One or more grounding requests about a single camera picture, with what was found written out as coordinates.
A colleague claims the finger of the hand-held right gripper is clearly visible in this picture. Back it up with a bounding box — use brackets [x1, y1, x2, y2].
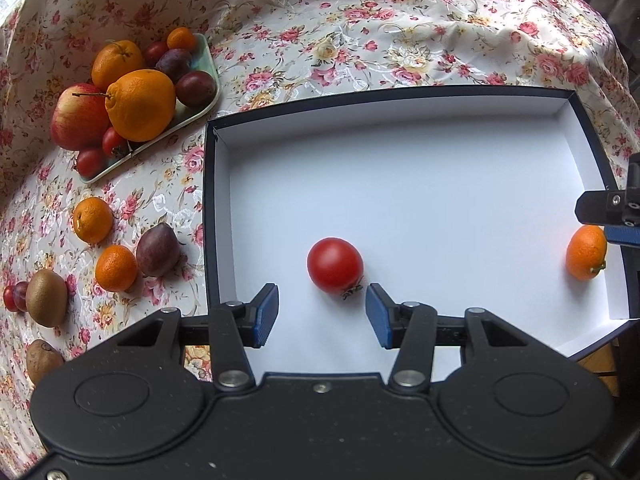
[575, 189, 640, 226]
[604, 226, 640, 250]

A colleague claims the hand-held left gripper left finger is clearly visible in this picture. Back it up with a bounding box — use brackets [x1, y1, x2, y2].
[116, 283, 279, 392]

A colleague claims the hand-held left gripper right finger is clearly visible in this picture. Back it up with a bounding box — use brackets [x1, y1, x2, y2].
[366, 283, 528, 393]

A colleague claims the small mandarin with green stem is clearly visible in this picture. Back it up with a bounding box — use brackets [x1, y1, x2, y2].
[565, 225, 608, 282]

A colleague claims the large red tomato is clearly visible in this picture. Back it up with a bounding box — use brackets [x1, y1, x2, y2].
[306, 237, 365, 301]

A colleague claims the white cardboard box dark rim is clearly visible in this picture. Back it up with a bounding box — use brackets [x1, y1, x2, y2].
[202, 85, 640, 386]

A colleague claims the brown kiwi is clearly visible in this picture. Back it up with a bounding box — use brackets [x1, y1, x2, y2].
[25, 268, 69, 329]
[26, 339, 66, 387]

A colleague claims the pointed purple plum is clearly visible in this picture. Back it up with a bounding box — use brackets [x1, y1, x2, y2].
[135, 223, 180, 279]

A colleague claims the light green tray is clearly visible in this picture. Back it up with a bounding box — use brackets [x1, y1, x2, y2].
[77, 32, 221, 185]

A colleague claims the small red tomato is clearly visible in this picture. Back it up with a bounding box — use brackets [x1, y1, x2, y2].
[102, 127, 132, 159]
[75, 147, 107, 179]

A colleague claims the large orange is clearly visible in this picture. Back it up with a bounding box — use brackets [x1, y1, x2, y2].
[104, 69, 177, 143]

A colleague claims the red apple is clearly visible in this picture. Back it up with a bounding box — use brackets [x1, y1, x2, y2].
[50, 83, 112, 152]

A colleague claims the floral tablecloth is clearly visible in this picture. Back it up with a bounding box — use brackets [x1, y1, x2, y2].
[0, 0, 637, 466]

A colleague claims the orange with stem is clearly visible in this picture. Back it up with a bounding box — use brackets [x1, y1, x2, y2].
[91, 39, 146, 92]

